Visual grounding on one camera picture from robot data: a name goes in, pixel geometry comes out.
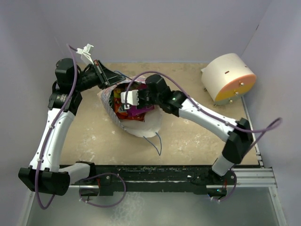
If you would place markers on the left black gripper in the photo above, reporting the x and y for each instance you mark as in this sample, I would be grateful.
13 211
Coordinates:
106 76

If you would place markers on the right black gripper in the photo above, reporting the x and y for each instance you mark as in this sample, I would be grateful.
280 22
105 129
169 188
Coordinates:
141 105

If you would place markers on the magenta snack packet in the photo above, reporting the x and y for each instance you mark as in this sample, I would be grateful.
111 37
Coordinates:
134 110

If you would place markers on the blue checkered paper bag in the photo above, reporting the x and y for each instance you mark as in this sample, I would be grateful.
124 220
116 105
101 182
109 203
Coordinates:
147 129

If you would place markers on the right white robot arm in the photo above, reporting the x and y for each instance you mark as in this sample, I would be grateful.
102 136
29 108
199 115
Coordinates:
235 134

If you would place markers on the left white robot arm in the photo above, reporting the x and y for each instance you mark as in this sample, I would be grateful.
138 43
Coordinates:
44 173

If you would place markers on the yellow candy snack packet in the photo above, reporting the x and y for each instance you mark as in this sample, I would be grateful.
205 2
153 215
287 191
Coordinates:
117 104

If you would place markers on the orange red snack packet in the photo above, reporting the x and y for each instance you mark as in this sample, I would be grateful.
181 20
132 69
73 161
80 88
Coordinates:
126 116

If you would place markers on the beige and orange cylinder device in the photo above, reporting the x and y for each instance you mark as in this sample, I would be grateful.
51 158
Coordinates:
227 78

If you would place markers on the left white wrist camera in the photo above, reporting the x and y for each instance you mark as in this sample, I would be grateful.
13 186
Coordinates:
85 54

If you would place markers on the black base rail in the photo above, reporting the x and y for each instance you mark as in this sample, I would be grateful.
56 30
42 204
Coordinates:
196 179

